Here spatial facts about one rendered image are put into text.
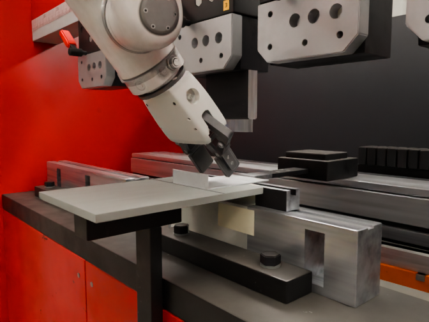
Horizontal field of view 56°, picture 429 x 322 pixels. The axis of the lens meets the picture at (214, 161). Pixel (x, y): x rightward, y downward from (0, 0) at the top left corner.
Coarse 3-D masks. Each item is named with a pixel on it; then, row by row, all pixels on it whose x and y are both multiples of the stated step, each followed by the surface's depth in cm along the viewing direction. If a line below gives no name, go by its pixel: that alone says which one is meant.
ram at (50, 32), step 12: (36, 0) 120; (48, 0) 113; (60, 0) 107; (36, 12) 121; (72, 12) 101; (48, 24) 114; (60, 24) 108; (72, 24) 103; (36, 36) 122; (48, 36) 118; (60, 36) 118; (72, 36) 118
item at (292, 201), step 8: (208, 176) 73; (256, 184) 64; (264, 184) 63; (272, 184) 63; (264, 192) 60; (272, 192) 59; (280, 192) 58; (288, 192) 57; (296, 192) 58; (256, 200) 61; (264, 200) 60; (272, 200) 59; (280, 200) 58; (288, 200) 57; (296, 200) 58; (272, 208) 59; (280, 208) 58; (288, 208) 57; (296, 208) 59
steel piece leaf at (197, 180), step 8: (176, 176) 63; (184, 176) 61; (192, 176) 60; (200, 176) 58; (216, 176) 69; (184, 184) 61; (192, 184) 60; (200, 184) 58; (208, 184) 57; (216, 184) 61; (224, 184) 61; (232, 184) 61; (240, 184) 61
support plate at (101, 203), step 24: (48, 192) 55; (72, 192) 55; (96, 192) 55; (120, 192) 55; (144, 192) 55; (168, 192) 55; (192, 192) 55; (216, 192) 55; (240, 192) 57; (96, 216) 43; (120, 216) 45
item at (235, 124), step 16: (208, 80) 69; (224, 80) 66; (240, 80) 63; (256, 80) 63; (224, 96) 66; (240, 96) 63; (256, 96) 63; (224, 112) 66; (240, 112) 63; (256, 112) 63; (240, 128) 65
